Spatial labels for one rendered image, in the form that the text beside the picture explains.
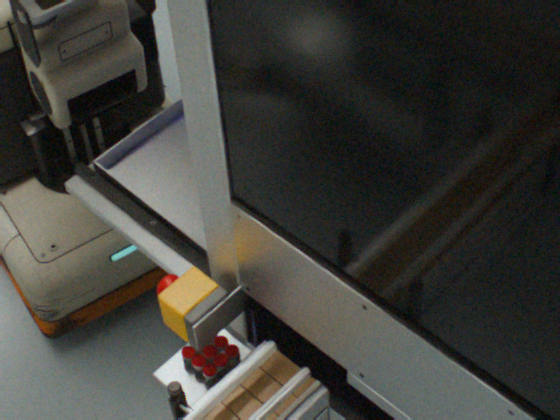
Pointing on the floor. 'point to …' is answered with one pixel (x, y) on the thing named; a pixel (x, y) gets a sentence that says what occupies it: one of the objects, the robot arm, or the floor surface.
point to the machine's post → (208, 145)
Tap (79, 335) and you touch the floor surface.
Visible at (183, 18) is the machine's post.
